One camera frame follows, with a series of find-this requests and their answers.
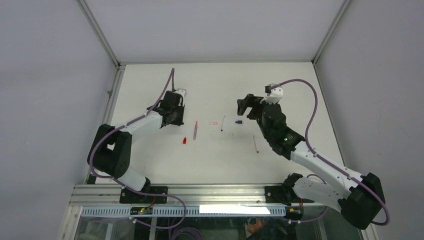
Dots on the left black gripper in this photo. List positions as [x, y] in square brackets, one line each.
[179, 121]

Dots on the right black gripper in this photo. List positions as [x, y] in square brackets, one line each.
[251, 101]

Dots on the pink highlighter pen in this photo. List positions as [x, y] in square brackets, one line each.
[195, 130]

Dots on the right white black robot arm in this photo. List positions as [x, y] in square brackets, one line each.
[358, 197]

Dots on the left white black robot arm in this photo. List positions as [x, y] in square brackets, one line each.
[111, 149]

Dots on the white blue-tip pen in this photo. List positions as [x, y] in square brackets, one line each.
[222, 123]

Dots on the white red-tip pen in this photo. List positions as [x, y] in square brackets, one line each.
[255, 144]

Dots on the orange object under table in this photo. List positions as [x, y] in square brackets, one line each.
[255, 224]

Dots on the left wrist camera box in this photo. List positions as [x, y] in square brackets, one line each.
[182, 92]

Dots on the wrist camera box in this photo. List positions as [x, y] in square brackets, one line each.
[274, 93]
[182, 92]

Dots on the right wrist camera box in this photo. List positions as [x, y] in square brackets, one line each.
[274, 93]

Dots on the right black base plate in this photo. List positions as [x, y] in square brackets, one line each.
[279, 194]

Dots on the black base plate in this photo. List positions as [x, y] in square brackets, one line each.
[145, 195]
[279, 194]

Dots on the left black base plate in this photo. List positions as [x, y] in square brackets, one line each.
[145, 195]

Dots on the white slotted cable duct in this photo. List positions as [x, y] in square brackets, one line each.
[205, 210]

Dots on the aluminium mounting rail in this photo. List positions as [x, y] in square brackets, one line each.
[90, 195]

